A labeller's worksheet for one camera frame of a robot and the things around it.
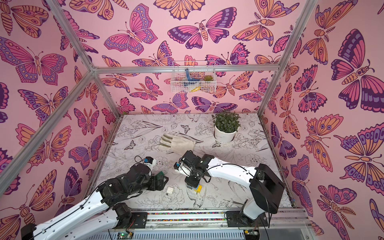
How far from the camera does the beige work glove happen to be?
3.35ft

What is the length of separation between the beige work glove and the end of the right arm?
0.86ft

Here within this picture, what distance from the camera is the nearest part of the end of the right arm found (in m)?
0.59
